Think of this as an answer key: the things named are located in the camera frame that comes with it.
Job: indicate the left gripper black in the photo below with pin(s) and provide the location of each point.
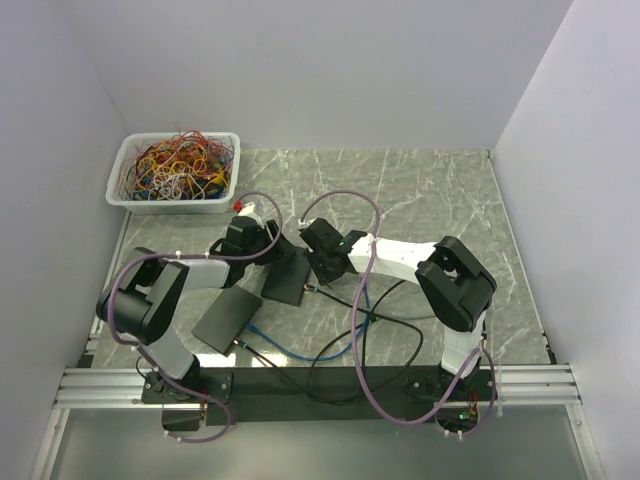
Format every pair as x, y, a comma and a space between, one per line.
263, 231

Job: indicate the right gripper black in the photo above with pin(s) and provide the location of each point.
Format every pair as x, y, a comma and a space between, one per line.
323, 278

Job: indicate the black network switch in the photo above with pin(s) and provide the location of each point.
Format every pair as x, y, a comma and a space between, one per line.
286, 279
226, 318

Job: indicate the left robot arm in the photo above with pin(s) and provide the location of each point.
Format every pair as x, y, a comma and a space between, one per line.
143, 303

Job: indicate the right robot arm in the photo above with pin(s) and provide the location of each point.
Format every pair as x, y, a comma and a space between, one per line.
459, 291

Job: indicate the white plastic basket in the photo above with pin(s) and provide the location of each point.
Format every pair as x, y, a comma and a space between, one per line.
190, 172

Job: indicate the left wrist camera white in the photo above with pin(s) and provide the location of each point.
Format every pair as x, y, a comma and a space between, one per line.
251, 209

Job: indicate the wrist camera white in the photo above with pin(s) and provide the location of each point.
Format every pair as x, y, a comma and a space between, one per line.
251, 209
304, 224

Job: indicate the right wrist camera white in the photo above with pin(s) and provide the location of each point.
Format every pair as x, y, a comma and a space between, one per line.
304, 224

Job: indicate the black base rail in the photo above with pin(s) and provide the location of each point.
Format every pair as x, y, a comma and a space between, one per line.
269, 394

